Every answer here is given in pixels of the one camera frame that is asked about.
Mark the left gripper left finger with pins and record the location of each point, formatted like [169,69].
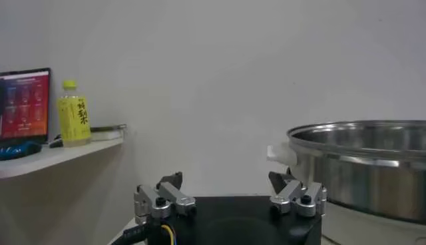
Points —
[176,199]

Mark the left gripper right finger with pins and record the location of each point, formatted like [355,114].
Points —
[289,193]

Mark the stainless steel steamer basket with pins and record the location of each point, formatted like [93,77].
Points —
[366,179]

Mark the white electric cooker base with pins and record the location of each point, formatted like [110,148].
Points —
[366,231]

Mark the white flat box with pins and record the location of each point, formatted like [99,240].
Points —
[106,135]

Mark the yellow green tea bottle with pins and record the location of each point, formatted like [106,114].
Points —
[73,120]

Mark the small black adapter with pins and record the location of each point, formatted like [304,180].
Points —
[56,143]

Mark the white side table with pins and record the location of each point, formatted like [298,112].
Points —
[50,156]

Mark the blue computer mouse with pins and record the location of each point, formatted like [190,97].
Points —
[18,150]

